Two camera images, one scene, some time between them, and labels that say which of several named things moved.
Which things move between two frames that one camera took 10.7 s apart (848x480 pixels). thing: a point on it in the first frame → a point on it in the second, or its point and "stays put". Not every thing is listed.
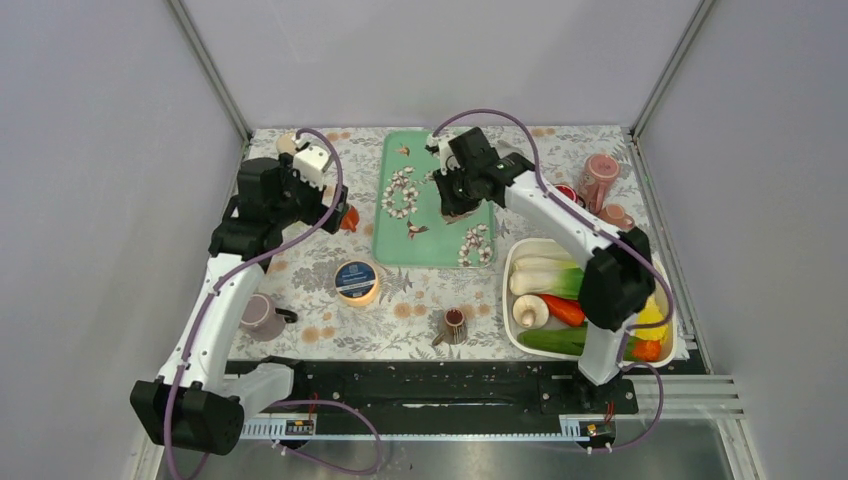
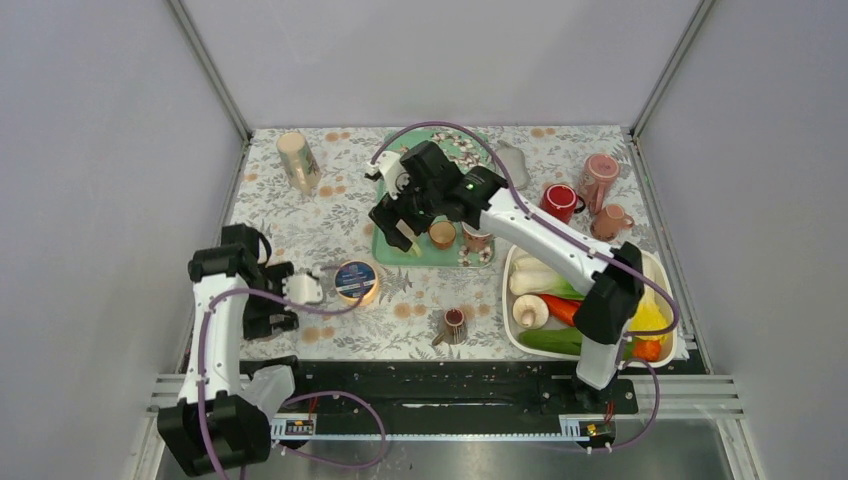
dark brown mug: (454, 328) stays put
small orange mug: (350, 219) → (442, 234)
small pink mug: (615, 214) stays put
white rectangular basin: (541, 310) stays put
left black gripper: (291, 176) → (258, 322)
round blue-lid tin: (357, 283) stays put
